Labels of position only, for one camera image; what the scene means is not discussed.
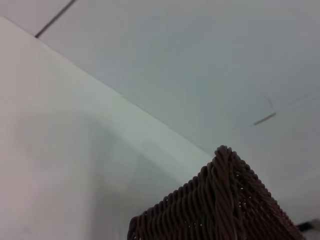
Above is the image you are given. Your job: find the dark brown woven basket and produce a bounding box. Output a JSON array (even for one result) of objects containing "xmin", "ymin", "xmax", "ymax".
[{"xmin": 126, "ymin": 144, "xmax": 306, "ymax": 240}]

